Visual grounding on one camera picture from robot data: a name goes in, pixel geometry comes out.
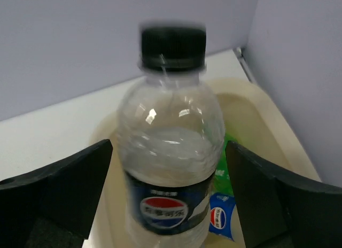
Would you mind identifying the beige plastic bin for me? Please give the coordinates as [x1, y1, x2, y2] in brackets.
[86, 79, 320, 247]

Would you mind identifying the clear Pepsi-label bottle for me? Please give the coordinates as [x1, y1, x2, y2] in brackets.
[209, 192, 245, 247]

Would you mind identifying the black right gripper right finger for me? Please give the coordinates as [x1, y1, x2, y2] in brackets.
[226, 142, 341, 247]

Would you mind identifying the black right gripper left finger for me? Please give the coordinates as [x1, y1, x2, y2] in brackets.
[1, 139, 113, 247]

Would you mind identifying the green soda bottle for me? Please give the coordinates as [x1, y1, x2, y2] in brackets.
[212, 134, 236, 196]

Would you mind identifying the clear bottle black cap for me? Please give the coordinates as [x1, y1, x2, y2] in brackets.
[116, 22, 225, 247]

